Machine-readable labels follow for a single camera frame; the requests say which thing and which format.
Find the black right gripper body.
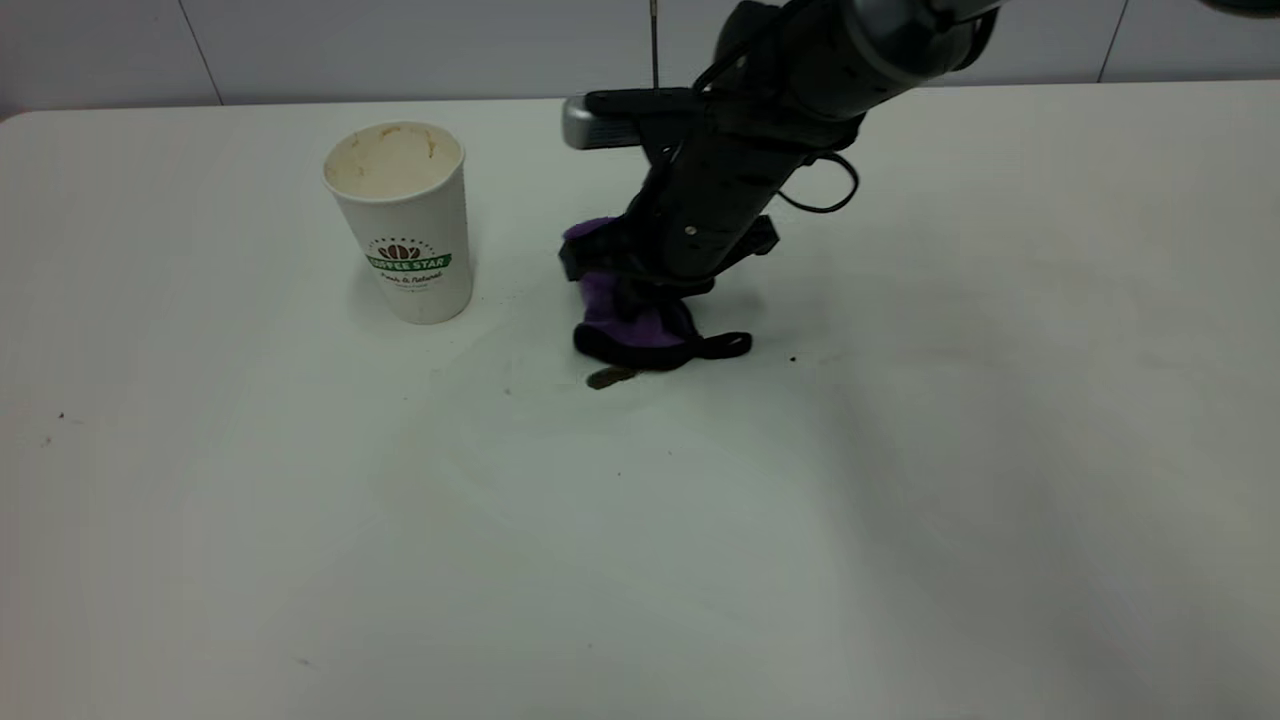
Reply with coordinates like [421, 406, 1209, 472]
[598, 128, 853, 293]

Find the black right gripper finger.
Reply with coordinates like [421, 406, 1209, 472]
[558, 234, 613, 284]
[612, 278, 695, 329]

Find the purple cloth with black trim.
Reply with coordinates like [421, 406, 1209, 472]
[561, 215, 754, 374]

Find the white paper coffee cup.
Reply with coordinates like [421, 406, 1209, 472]
[322, 121, 475, 326]

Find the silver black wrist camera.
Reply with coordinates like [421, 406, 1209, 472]
[561, 87, 703, 152]

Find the black camera cable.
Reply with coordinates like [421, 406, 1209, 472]
[772, 148, 862, 216]

